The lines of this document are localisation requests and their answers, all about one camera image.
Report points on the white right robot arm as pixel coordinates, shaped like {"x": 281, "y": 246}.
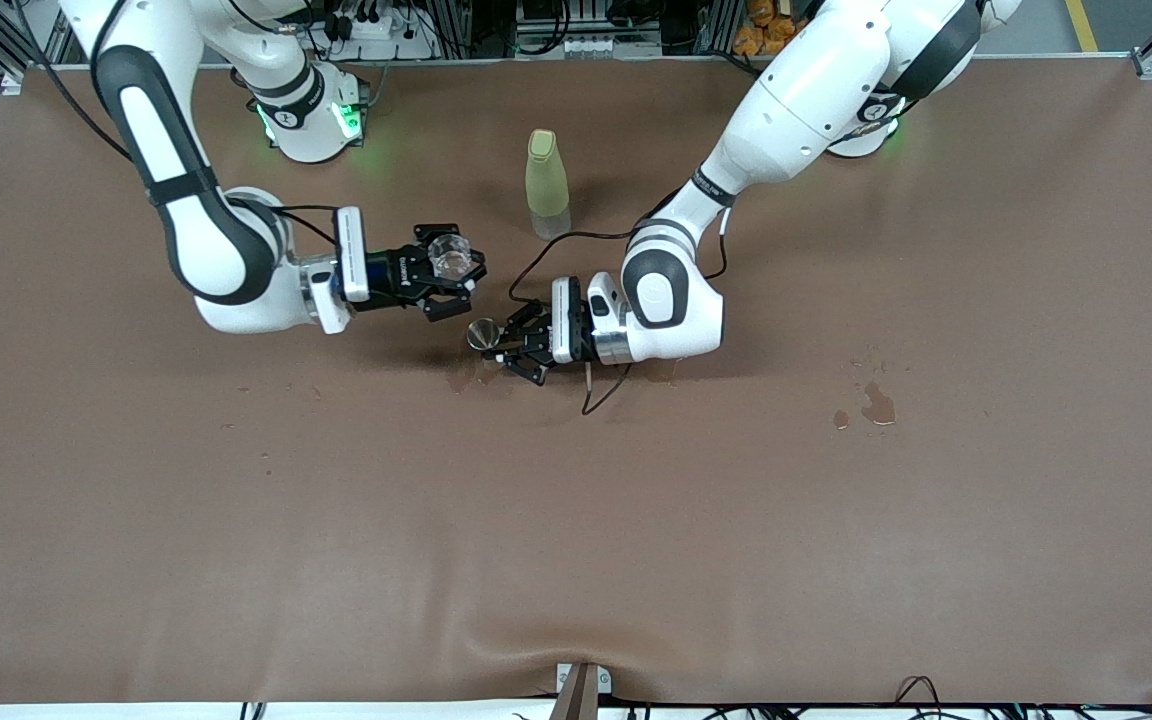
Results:
{"x": 221, "y": 250}

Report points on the orange packaged snacks pile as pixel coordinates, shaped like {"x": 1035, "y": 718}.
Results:
{"x": 761, "y": 30}

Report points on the clear glass cup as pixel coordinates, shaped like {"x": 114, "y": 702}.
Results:
{"x": 452, "y": 256}

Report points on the metal bracket with post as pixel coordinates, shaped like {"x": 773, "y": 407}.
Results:
{"x": 581, "y": 695}

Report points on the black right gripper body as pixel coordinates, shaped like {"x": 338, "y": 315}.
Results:
{"x": 399, "y": 272}

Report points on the white power strip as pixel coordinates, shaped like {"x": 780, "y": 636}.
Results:
{"x": 371, "y": 25}

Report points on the brown table mat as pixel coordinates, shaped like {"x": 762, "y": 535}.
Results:
{"x": 576, "y": 550}

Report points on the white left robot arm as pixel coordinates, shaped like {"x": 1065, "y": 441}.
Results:
{"x": 816, "y": 90}

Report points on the kidney-shaped liquid puddle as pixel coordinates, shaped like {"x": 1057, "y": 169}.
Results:
{"x": 876, "y": 405}

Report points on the steel jigger measuring cup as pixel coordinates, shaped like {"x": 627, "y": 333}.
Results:
{"x": 482, "y": 335}

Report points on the yellow-green sleeved glass bottle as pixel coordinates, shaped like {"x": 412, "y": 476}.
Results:
{"x": 546, "y": 180}

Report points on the long double liquid puddle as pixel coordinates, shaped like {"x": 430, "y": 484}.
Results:
{"x": 461, "y": 378}

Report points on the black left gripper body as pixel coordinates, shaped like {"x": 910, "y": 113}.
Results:
{"x": 537, "y": 343}

